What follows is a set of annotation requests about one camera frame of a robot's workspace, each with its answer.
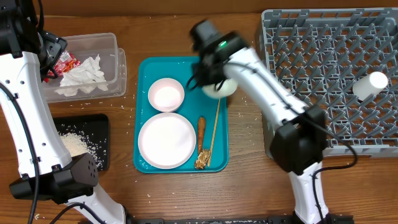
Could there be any red snack wrapper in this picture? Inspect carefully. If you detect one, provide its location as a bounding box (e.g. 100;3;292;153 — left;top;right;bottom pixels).
44;50;81;83

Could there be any pale green bowl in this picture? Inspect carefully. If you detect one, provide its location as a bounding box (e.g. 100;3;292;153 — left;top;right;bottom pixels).
201;78;238;99

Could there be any white napkin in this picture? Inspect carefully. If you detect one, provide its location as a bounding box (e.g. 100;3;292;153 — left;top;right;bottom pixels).
55;55;108;96

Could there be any large pink plate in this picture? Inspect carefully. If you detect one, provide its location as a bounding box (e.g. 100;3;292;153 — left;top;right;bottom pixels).
137;113;197;169

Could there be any pile of white rice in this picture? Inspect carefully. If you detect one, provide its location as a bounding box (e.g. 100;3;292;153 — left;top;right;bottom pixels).
56;123;109;171

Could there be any white plastic cup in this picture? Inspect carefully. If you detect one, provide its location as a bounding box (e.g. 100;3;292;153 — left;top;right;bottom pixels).
353;72;388;101

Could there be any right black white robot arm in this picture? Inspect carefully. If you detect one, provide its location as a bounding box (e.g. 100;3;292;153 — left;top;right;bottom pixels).
190;30;328;223

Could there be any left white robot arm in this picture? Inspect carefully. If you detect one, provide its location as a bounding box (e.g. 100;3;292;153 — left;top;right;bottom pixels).
1;0;131;223

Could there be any grey dishwasher rack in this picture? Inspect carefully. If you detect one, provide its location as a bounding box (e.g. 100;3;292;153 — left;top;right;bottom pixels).
256;7;397;157

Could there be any wooden chopstick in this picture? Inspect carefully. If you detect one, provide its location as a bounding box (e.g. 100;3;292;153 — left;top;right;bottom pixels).
207;99;221;167

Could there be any clear plastic bin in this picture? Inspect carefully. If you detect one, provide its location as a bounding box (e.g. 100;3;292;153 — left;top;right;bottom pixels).
42;33;127;103

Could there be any small pink bowl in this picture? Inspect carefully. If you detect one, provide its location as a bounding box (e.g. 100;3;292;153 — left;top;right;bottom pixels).
148;78;185;113

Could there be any brown carrot-shaped food piece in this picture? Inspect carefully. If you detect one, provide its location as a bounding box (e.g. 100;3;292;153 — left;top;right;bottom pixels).
197;117;206;154

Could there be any teal plastic serving tray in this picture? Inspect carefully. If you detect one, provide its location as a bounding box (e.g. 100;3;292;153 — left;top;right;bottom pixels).
133;57;229;174

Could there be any crumbly granola food piece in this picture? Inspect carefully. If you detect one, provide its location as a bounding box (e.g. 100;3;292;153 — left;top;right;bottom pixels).
194;149;211;170

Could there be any black plastic tray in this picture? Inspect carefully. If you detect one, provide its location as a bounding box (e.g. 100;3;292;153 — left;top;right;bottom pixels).
53;114;110;165

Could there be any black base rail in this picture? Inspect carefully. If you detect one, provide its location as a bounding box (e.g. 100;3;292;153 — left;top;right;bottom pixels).
134;214;355;224

